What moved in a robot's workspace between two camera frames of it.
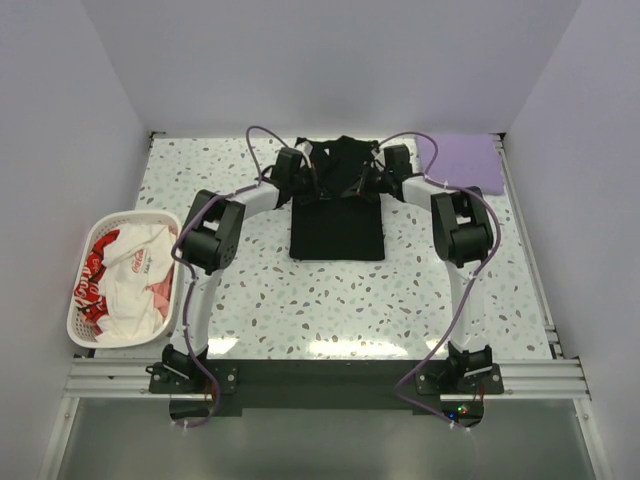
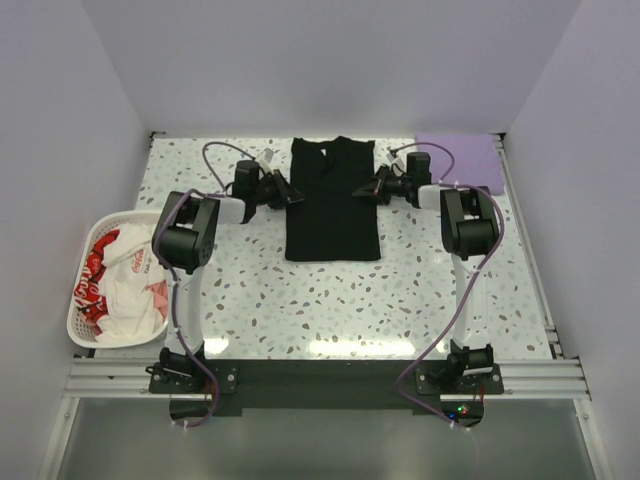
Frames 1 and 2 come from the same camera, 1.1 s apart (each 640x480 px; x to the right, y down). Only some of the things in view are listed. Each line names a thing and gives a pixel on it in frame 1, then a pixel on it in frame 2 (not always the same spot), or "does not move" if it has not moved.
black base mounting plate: x=202 y=391 does not move
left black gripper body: x=304 y=186 -> x=271 y=191
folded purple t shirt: x=464 y=160 does not move
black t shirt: x=338 y=222 does not move
